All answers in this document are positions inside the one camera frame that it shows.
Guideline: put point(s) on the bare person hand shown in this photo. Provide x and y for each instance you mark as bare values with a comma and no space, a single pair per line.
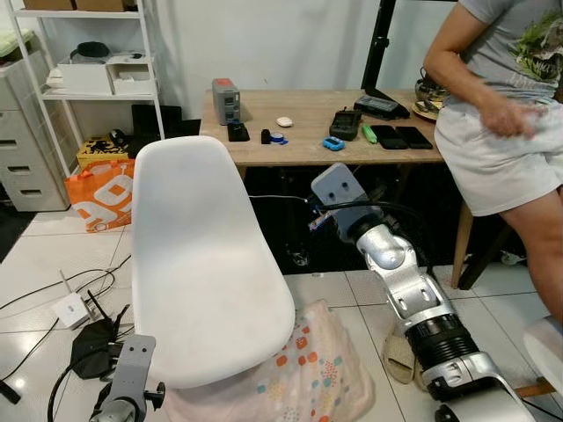
508,119

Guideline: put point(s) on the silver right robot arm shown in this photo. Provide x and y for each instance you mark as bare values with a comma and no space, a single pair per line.
413,294

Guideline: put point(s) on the white plastic chair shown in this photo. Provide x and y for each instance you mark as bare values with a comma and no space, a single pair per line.
202,264
545,347

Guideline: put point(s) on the white shorts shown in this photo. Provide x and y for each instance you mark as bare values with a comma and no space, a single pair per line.
501,167

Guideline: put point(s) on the grey printed t-shirt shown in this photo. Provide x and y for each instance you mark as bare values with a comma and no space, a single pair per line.
510,53

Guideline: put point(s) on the gold bowl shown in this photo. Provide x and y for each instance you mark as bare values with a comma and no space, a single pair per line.
429,107

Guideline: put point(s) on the black smartphone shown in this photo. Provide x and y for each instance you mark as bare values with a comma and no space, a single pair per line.
416,138
389,137

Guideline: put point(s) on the green marker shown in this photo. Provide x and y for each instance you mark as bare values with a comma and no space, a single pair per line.
370,134

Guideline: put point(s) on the bare smooth leg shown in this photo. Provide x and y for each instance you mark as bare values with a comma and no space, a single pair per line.
541,255

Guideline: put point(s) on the black monitor stand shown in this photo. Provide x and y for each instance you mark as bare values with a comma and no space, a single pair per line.
381,35

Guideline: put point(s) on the black handheld radio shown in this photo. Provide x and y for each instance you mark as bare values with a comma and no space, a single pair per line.
345,125

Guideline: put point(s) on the small blue gadget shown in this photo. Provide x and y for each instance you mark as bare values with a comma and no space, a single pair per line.
333,144

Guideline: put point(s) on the wooden desk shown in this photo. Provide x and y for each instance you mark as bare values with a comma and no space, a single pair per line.
308,105

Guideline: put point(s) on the small white oval case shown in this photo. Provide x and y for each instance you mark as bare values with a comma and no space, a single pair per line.
284,121

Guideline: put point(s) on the blue tape roll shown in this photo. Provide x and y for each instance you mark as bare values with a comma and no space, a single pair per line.
278,139

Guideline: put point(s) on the beige slipper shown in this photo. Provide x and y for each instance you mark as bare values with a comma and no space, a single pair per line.
400,356

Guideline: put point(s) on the small black box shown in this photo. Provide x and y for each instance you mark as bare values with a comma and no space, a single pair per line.
238,133

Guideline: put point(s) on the grey battery charger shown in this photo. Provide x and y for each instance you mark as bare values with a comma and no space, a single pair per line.
226,101

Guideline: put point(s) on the black boxes stack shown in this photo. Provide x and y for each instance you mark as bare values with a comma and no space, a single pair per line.
149,123

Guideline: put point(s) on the yellow box octopus print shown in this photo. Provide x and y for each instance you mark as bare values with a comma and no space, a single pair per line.
97,154

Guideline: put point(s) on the orange shopping bag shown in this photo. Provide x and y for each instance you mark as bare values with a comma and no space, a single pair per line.
97,198

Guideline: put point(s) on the brown cardboard box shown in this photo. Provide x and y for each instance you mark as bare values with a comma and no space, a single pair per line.
48,4
104,4

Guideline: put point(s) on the black round device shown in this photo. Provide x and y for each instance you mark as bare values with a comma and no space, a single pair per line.
88,50

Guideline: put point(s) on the white flat box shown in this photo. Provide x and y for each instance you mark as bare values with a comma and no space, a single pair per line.
84,79

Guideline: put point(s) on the white metal shelf rack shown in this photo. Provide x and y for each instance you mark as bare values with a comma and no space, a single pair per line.
79,14

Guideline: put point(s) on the black router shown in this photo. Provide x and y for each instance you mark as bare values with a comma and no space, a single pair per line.
92,347

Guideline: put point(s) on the white router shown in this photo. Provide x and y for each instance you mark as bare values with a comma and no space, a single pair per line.
70,309

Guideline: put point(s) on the white drawer cabinet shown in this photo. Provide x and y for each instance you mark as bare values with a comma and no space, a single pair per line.
31,149

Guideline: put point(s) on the pale green cushion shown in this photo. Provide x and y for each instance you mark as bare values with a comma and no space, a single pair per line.
18,44

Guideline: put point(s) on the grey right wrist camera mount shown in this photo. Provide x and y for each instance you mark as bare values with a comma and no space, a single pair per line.
339,186

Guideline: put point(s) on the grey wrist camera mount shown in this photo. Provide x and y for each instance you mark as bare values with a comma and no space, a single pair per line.
339,186
134,369

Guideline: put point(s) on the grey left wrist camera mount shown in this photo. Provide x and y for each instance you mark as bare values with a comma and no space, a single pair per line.
134,369

